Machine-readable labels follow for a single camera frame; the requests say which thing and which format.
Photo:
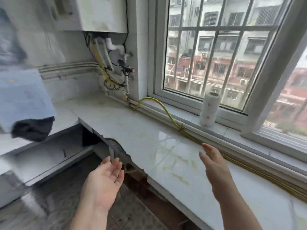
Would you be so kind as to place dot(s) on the grey window security bars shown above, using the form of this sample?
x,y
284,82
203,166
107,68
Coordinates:
x,y
211,57

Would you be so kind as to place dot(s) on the white tiled shelf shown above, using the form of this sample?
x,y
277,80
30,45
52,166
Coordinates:
x,y
48,153

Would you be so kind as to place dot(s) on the white window frame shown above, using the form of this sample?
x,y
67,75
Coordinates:
x,y
271,69

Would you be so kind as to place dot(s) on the black solenoid valve red button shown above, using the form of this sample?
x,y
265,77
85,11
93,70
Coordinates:
x,y
128,70

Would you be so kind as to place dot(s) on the paper towel roll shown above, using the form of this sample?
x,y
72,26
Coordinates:
x,y
209,110

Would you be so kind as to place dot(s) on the person's right hand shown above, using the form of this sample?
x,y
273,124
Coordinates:
x,y
218,174

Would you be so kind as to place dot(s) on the white water dispenser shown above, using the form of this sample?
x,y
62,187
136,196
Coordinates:
x,y
21,98

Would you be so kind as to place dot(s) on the group of white wall pipes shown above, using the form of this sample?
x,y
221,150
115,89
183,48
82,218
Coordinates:
x,y
67,68

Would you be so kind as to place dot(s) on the red brick apartment building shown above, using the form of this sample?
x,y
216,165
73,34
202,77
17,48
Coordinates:
x,y
223,59

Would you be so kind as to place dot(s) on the blue water bottle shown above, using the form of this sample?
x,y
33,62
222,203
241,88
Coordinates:
x,y
9,45

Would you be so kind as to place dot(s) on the white water heater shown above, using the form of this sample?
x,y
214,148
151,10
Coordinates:
x,y
100,14

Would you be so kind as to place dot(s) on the long white horizontal pipe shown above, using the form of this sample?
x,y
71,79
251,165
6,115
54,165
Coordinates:
x,y
239,146

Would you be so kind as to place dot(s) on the person's left hand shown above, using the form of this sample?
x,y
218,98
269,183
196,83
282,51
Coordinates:
x,y
103,186

